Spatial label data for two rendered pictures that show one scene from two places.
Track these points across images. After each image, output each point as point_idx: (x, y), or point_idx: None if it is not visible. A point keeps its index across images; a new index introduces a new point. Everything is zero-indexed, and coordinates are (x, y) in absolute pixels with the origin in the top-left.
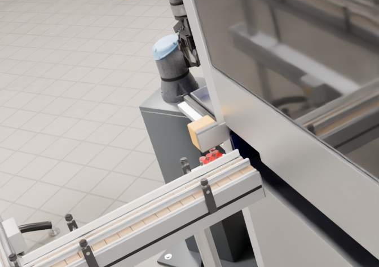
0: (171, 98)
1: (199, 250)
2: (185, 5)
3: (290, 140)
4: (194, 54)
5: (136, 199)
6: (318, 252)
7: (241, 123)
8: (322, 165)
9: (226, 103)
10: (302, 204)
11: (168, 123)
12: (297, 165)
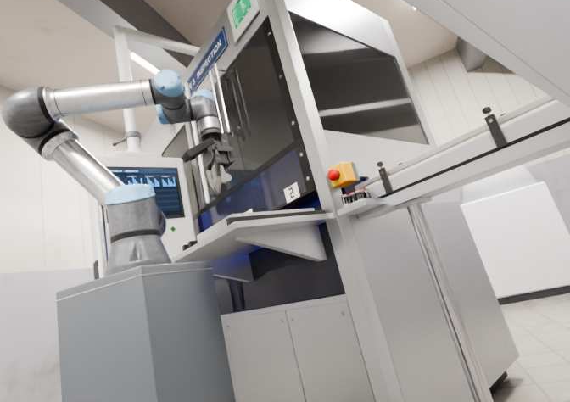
0: (167, 259)
1: (431, 232)
2: (302, 89)
3: (386, 148)
4: (212, 181)
5: (433, 148)
6: None
7: (354, 162)
8: (402, 151)
9: (339, 153)
10: None
11: (187, 289)
12: (392, 163)
